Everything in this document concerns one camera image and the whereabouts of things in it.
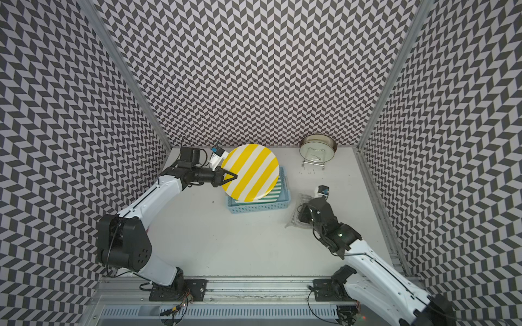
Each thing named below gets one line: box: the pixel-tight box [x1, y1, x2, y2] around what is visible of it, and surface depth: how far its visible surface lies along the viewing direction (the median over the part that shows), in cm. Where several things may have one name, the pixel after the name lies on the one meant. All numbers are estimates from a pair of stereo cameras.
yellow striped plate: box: [221, 143, 281, 202], surface depth 83 cm
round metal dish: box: [299, 133, 338, 163], surface depth 103 cm
